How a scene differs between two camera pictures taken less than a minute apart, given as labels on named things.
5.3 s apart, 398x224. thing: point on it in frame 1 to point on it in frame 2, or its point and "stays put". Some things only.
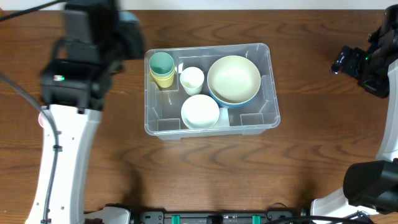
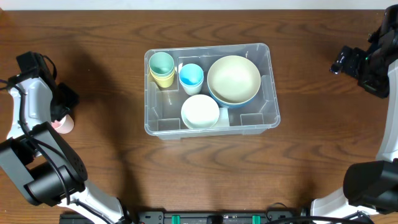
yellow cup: x=161 y=77 stays put
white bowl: x=199 y=111 stays put
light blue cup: x=126 y=15 to x=191 y=74
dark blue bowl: x=232 y=104 stays put
